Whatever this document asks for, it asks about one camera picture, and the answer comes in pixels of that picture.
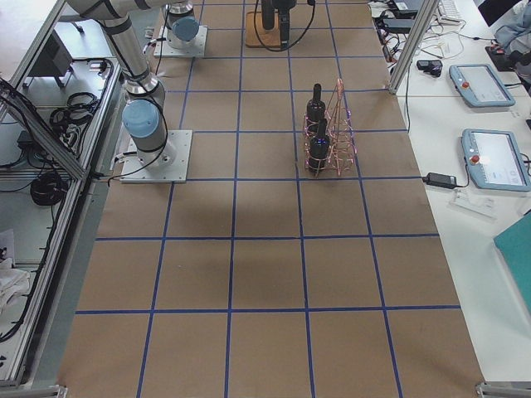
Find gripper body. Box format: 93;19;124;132
272;0;296;11

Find dark wine bottle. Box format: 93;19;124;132
306;83;326;126
308;119;330;175
261;0;275;31

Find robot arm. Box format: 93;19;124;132
163;0;199;49
67;0;199;108

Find wooden tray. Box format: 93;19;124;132
245;11;280;49

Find black handheld device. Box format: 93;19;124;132
416;60;443;78

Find far teach pendant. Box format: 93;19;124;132
449;64;515;108

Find teach pendant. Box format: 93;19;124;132
449;64;515;108
461;129;530;192

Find black power adapter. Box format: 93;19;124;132
422;172;457;189

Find near teach pendant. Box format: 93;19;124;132
461;129;530;192

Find clear acrylic holder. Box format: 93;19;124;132
449;188;497;220

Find teal board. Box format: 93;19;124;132
494;215;530;283

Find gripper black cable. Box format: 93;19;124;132
253;0;317;52

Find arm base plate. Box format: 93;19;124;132
153;26;208;58
119;130;192;183

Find aluminium frame post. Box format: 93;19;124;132
388;0;438;95

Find copper wire bottle basket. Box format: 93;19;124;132
303;78;357;177

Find coiled black cables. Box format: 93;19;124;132
49;91;100;134

